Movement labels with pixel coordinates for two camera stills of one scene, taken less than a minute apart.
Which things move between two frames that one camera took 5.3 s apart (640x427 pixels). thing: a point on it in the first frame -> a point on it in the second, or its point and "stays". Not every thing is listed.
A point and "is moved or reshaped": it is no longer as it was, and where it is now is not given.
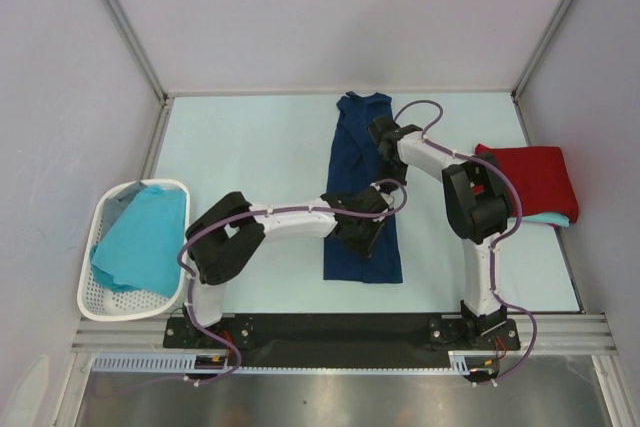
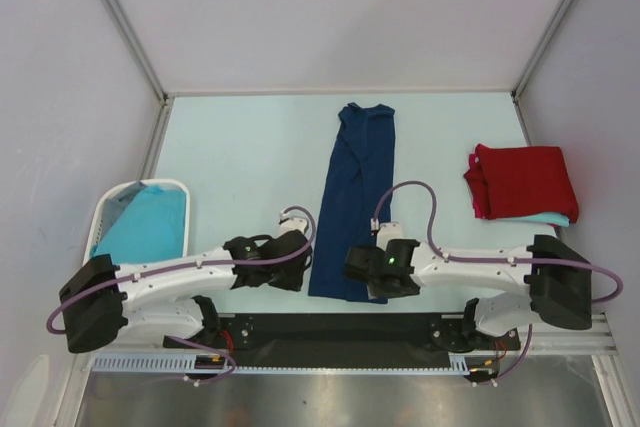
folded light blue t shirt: [557, 219] stays
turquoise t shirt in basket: [143, 248] stays
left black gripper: [364, 248] -> [294, 281]
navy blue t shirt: [354, 166] is moved or reshaped
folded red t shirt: [542, 177] stays
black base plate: [339, 340] stays
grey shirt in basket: [118, 202] stays
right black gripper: [390, 181] -> [375, 290]
